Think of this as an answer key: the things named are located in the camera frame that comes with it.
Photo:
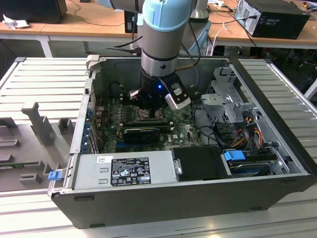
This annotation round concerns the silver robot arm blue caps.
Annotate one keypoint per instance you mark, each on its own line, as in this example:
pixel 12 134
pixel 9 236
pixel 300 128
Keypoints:
pixel 161 42

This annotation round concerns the CPU socket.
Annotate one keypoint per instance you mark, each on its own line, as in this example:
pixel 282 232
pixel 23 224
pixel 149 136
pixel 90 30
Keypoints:
pixel 158 117

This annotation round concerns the black RAM slot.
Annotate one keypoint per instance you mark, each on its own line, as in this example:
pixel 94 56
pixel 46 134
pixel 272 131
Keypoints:
pixel 146 124
pixel 146 120

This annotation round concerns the blue expansion slot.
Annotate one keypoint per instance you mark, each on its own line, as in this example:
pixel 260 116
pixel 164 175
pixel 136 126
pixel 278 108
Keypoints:
pixel 119 143

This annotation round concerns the black graphics card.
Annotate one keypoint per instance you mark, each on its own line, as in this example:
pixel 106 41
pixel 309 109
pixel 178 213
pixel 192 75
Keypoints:
pixel 141 135

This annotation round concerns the green motherboard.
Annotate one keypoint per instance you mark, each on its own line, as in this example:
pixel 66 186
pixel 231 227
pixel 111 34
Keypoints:
pixel 183 124

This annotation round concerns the grey plastic case latch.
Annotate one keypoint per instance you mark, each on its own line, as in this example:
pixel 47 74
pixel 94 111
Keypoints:
pixel 92 62

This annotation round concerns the blue card retainer clip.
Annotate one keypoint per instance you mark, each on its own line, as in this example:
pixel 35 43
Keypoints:
pixel 89 113
pixel 84 142
pixel 86 131

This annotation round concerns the silver metal drive cage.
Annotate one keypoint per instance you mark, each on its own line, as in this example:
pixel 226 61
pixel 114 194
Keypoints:
pixel 218 101

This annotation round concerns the black computer tower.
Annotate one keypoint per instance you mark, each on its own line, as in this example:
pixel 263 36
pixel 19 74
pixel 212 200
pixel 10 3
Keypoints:
pixel 128 22

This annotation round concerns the pale blue teach pendant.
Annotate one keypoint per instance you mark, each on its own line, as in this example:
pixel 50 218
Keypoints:
pixel 203 37

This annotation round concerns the wooden desk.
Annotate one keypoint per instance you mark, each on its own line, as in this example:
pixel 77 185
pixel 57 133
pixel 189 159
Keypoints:
pixel 74 24
pixel 308 34

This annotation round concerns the grey power supply unit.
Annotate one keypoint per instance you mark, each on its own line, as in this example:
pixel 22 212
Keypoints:
pixel 86 173

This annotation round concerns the hard disk blue carrier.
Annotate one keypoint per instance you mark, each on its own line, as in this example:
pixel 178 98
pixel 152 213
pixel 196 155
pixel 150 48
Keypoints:
pixel 234 157

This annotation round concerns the black grey PC case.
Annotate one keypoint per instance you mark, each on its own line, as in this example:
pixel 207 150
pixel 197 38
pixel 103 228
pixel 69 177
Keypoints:
pixel 148 205

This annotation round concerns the grey parts rack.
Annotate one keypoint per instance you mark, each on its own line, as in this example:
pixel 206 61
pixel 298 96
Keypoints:
pixel 37 119

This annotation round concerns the blue plastic latch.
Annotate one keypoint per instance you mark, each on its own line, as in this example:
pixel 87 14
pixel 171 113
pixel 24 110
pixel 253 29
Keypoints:
pixel 54 176

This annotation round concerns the black box device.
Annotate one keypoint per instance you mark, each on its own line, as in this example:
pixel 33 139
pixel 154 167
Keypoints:
pixel 32 11

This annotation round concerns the black desktop computer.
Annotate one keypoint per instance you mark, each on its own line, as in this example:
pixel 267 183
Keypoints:
pixel 280 22

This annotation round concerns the green RAM stick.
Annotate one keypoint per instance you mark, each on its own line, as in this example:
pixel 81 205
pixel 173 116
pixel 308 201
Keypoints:
pixel 19 165

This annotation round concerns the crumpled white paper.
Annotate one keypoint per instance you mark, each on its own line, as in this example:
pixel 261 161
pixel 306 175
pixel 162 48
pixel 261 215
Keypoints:
pixel 15 23

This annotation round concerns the black camera bracket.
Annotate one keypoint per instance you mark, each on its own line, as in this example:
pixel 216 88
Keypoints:
pixel 168 80

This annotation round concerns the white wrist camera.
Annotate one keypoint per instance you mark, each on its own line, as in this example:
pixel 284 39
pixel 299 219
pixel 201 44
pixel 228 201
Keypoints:
pixel 176 89

